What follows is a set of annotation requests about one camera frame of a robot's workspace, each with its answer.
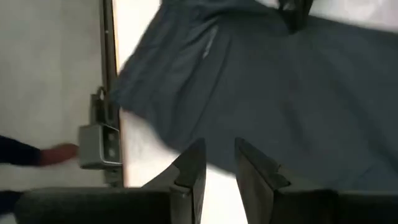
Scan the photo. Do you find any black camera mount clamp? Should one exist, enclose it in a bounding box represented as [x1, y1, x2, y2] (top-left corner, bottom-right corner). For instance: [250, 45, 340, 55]
[89, 86, 109, 126]

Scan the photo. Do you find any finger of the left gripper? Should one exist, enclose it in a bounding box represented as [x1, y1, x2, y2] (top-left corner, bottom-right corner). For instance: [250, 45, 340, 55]
[277, 0, 314, 34]

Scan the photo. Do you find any person's hand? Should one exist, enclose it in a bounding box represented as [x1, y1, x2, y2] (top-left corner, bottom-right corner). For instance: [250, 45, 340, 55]
[39, 142, 80, 166]

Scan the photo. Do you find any black aluminium table frame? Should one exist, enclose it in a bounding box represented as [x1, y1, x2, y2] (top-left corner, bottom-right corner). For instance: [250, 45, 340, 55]
[98, 0, 124, 189]

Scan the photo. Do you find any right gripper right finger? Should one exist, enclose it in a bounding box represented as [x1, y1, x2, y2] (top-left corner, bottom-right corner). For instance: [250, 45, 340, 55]
[234, 137, 292, 224]

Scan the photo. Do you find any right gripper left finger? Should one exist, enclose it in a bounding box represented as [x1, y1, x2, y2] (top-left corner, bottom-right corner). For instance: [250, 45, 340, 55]
[141, 138, 207, 224]

